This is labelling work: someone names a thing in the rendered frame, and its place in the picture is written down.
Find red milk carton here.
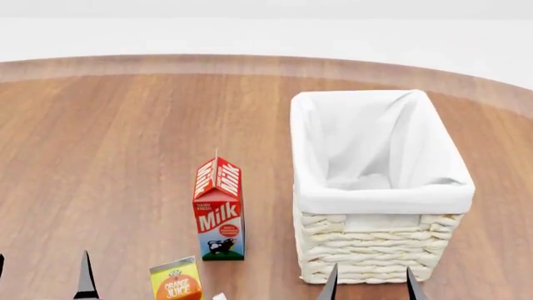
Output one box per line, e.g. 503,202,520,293
192,147,247,263

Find white lined wicker basket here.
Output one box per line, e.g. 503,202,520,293
290,88,476,286

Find orange juice carton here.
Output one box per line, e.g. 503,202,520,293
149,255,204,300

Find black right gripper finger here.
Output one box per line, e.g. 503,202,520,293
406,265,431,300
316,262,340,300

